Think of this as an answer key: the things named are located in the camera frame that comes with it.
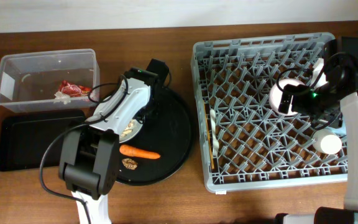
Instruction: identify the cream cup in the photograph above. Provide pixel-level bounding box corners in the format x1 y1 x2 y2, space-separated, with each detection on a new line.
312 129 342 154

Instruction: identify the peanut shells and rice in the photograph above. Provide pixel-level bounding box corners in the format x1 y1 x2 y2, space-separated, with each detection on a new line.
120 119 137 138

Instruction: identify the pink bowl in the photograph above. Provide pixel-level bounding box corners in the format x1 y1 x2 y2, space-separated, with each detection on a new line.
268 78 303 116

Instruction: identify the round black tray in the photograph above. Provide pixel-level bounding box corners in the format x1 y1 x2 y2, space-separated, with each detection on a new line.
117 88 195 185

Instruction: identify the white plastic fork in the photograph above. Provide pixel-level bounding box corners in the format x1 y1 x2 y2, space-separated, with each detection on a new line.
209 109 219 157

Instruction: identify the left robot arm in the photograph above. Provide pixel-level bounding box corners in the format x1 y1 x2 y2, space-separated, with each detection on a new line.
58 59 170 223

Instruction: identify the red snack wrapper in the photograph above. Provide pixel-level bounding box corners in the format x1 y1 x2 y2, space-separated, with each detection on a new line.
58 80 91 97

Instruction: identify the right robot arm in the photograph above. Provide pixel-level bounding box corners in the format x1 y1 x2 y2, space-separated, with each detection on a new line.
275 37 358 223

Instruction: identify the grey dishwasher rack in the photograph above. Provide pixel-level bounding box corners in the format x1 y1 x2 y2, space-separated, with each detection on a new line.
191 32 347 194

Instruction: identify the orange carrot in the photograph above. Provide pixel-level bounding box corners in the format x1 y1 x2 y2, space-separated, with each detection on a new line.
119 144 161 159

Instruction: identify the wooden chopstick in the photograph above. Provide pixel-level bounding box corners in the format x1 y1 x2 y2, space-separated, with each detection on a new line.
203 103 214 170

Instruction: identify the grey plate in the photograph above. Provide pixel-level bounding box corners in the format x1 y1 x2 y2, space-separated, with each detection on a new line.
93 96 145 144

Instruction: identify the clear plastic bin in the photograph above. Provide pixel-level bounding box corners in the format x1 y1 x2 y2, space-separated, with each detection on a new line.
0 49 100 113

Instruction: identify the walnut piece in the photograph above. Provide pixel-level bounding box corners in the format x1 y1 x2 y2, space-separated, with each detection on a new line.
122 158 138 170

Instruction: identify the white tissue scrap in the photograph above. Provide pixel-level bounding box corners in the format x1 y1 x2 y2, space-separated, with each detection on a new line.
54 91 71 105

